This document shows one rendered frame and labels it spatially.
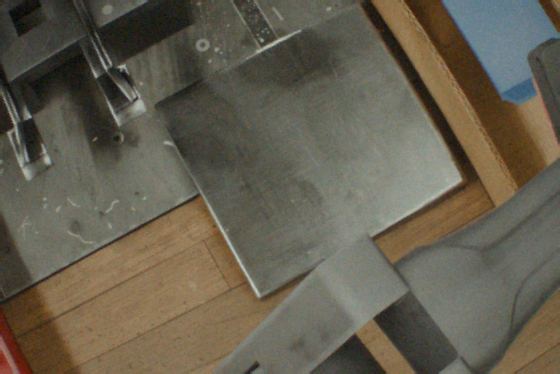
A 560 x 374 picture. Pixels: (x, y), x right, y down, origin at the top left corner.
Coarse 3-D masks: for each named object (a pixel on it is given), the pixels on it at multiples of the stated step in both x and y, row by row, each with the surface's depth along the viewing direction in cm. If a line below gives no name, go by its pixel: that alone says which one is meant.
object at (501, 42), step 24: (456, 0) 82; (480, 0) 82; (504, 0) 83; (528, 0) 83; (456, 24) 82; (480, 24) 82; (504, 24) 82; (528, 24) 82; (552, 24) 82; (480, 48) 82; (504, 48) 82; (528, 48) 82; (504, 72) 81; (528, 72) 81; (504, 96) 80; (528, 96) 78
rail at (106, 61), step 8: (72, 0) 83; (80, 0) 83; (80, 8) 83; (80, 16) 83; (88, 16) 83; (88, 24) 83; (88, 32) 82; (96, 32) 82; (96, 40) 82; (96, 48) 82; (104, 48) 82; (104, 56) 82; (104, 64) 82
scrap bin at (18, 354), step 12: (0, 312) 85; (0, 324) 82; (0, 336) 80; (12, 336) 85; (0, 348) 85; (12, 348) 82; (0, 360) 85; (12, 360) 79; (24, 360) 84; (0, 372) 85; (12, 372) 85; (24, 372) 81
